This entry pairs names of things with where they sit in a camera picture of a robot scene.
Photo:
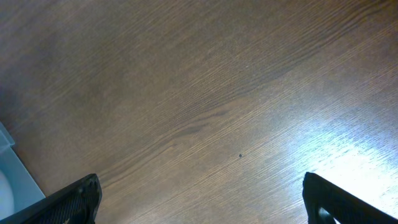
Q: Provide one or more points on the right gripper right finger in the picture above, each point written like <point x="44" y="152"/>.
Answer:
<point x="325" y="202"/>

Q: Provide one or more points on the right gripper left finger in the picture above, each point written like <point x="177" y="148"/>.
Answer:
<point x="76" y="203"/>

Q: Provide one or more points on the clear plastic storage bin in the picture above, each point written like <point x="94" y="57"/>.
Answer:
<point x="18" y="189"/>

